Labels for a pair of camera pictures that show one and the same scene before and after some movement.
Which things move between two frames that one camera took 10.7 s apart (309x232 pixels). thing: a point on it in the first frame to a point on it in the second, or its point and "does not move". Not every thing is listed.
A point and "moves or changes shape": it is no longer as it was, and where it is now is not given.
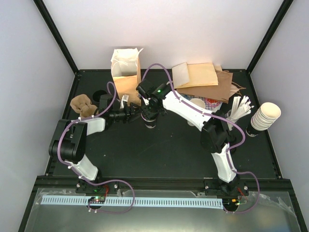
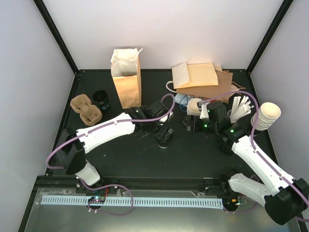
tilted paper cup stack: (265, 116) does not move
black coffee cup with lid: (150, 119) moves or changes shape
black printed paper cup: (96, 95) moves or changes shape
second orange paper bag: (185, 75) does not move
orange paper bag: (126, 70) does not move
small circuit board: (97, 199) does not move
